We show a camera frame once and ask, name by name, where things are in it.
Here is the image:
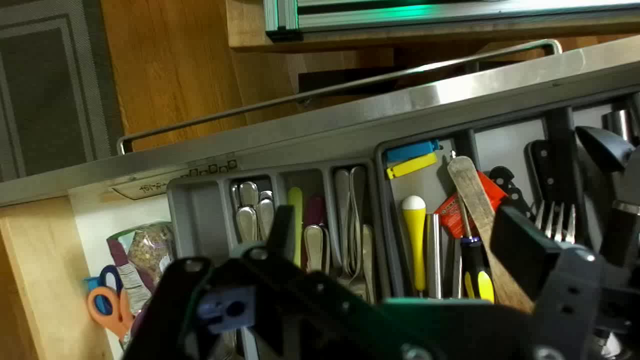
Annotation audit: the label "wooden spatula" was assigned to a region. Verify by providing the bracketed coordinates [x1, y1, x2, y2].
[444, 154, 536, 316]

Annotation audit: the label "steel drawer handle bar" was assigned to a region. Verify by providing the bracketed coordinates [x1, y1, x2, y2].
[116, 38, 566, 157]

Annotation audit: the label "green handled utensil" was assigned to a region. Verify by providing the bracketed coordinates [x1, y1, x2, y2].
[286, 185, 306, 270]

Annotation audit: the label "wooden drawer with steel front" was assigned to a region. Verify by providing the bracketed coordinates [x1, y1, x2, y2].
[0, 35, 640, 360]

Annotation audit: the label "red plastic utensil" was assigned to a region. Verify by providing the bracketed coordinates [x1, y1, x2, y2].
[433, 171, 509, 241]

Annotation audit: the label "grey plastic cutlery tray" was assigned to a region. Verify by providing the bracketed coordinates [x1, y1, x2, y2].
[166, 93, 640, 307]

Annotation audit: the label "silver metal fork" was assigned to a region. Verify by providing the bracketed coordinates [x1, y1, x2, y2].
[532, 199, 580, 246]

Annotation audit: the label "yellow handled tool white tip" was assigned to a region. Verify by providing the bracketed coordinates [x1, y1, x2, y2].
[398, 195, 430, 297]

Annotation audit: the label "orange and blue scissors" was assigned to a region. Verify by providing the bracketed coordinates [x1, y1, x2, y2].
[81, 262, 135, 343]

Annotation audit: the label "aluminium frame with green light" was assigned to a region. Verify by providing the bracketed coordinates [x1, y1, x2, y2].
[262, 0, 640, 43]

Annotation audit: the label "silver tongs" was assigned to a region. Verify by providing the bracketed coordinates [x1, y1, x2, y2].
[332, 166, 375, 302]

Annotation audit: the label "clear plastic bag of items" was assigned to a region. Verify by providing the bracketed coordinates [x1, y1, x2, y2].
[104, 220, 176, 319]

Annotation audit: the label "yellow and black screwdriver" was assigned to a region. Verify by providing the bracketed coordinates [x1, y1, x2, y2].
[458, 235, 497, 307]

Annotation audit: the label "blue and yellow clip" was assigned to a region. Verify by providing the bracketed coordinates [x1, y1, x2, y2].
[384, 139, 444, 182]

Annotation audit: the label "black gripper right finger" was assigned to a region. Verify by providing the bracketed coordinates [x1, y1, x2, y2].
[489, 202, 606, 360]

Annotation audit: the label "silver metal rod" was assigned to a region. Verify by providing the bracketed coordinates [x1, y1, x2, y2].
[424, 212, 444, 301]

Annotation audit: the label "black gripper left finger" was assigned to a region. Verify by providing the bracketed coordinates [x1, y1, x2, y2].
[121, 257, 216, 360]

